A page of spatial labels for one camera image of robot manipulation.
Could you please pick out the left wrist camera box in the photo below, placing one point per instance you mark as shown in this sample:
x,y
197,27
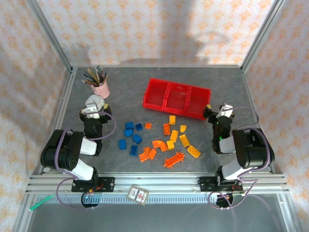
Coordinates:
x,y
93,112

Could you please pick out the colored pencil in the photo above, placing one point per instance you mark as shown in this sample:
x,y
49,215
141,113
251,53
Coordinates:
x,y
104,76
93,75
89,77
98,73
87,82

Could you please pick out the green marker pen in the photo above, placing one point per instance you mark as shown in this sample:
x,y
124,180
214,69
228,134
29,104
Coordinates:
x,y
41,201

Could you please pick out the aluminium frame leg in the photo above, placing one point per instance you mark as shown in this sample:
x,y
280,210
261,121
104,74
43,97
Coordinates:
x,y
22,217
288,217

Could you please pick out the white round plastic object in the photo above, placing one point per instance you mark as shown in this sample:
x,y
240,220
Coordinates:
x,y
96,98

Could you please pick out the thin aluminium frame rail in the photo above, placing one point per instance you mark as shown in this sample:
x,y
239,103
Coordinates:
x,y
157,66

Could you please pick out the wide aluminium frame rail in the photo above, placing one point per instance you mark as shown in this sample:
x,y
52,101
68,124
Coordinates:
x,y
157,183

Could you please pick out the pink pencil cup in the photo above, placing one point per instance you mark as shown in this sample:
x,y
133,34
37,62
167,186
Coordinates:
x,y
102,90

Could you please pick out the orange patterned backdrop cloth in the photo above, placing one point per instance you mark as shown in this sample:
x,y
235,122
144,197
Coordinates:
x,y
154,29
19,84
289,84

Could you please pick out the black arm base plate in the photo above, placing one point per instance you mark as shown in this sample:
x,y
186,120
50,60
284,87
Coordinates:
x,y
107,184
205,184

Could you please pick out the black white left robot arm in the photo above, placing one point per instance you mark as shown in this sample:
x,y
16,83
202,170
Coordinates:
x,y
55,149

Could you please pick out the long amber lego brick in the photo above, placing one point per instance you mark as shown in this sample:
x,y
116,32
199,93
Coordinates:
x,y
194,151

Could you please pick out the aluminium frame side rail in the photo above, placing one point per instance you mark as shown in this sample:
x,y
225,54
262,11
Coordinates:
x,y
251,96
65,96

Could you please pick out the aluminium frame post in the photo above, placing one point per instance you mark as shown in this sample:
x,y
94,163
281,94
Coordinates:
x,y
51,36
262,36

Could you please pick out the printed card brown border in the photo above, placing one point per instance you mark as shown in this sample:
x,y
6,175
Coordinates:
x,y
138,194

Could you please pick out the orange lego fence piece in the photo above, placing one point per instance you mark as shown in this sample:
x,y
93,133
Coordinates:
x,y
173,159

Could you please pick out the yellow sloped lego brick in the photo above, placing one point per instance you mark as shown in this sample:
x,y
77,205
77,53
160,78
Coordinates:
x,y
183,128

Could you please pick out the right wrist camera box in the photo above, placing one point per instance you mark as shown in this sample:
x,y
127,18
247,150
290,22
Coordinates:
x,y
224,112

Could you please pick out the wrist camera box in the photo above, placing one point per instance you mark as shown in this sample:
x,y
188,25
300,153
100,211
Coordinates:
x,y
224,112
93,112

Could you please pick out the small yellow lego brick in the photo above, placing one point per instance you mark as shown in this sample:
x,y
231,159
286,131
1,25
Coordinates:
x,y
170,144
172,119

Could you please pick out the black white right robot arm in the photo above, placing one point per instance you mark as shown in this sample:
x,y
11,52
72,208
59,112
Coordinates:
x,y
253,149

